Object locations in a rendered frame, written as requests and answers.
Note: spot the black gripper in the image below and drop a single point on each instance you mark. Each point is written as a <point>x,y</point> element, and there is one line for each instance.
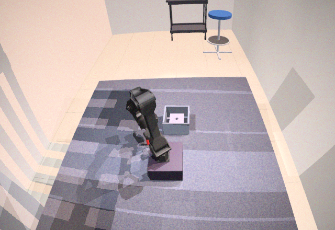
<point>142,125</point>

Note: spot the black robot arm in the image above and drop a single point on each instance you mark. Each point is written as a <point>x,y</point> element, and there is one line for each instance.
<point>142,106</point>

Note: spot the white square plate with hole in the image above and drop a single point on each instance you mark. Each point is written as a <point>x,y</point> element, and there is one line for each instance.
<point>176,118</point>

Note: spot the white open square box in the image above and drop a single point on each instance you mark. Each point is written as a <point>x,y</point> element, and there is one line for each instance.
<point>176,128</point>

